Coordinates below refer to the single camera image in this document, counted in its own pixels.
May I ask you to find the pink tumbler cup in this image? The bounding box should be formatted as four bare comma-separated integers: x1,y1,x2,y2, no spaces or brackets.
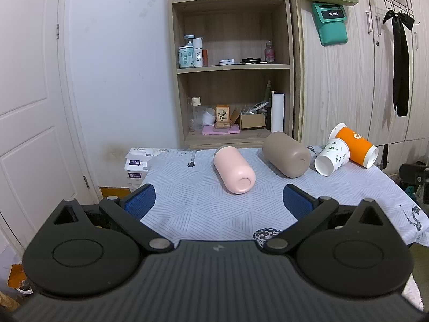
214,146,256,194

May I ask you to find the taupe tumbler cup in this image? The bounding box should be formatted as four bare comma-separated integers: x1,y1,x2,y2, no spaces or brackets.
262,132,311,178

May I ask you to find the white floral paper cup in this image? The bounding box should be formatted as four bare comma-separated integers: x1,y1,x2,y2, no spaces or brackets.
314,137,350,177

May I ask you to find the orange paper cup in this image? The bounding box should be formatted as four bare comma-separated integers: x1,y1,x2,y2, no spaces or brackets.
329,123,379,169

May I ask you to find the white small cup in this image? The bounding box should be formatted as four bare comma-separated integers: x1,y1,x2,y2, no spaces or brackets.
202,108,216,125

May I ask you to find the white tissue pack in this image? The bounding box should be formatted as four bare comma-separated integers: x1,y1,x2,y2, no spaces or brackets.
124,148,175,192

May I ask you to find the white patterned tablecloth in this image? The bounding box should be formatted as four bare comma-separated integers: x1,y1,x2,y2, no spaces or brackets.
141,148,428,246

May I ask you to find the white paper roll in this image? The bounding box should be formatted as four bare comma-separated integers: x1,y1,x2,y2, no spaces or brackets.
271,93,285,132

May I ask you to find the white door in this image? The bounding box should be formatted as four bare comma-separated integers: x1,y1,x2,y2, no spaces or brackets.
1,0,99,251

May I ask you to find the clear bottle with cork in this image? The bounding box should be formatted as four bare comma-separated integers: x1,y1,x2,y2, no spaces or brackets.
189,97,202,132

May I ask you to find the small cardboard box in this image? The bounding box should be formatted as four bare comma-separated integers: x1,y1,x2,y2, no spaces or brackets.
231,109,265,130

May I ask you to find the pink flat box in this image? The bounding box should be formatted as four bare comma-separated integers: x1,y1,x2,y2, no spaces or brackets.
201,124,241,136

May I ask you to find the small floral wooden box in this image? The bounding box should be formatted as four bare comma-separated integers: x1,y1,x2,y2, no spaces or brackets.
215,105,231,129

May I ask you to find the wooden wardrobe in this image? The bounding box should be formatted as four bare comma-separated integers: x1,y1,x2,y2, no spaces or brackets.
286,0,429,147

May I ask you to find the pink small bottle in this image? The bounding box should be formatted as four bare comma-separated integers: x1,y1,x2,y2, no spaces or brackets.
265,41,275,63

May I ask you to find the wooden bookshelf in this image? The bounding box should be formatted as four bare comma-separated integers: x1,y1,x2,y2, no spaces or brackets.
167,0,294,149

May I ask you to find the white tube bottle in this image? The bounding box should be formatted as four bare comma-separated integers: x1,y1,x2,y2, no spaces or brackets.
193,38,204,68

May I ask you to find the teal wall organizer pouch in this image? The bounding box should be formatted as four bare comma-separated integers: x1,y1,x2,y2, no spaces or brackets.
312,2,347,47

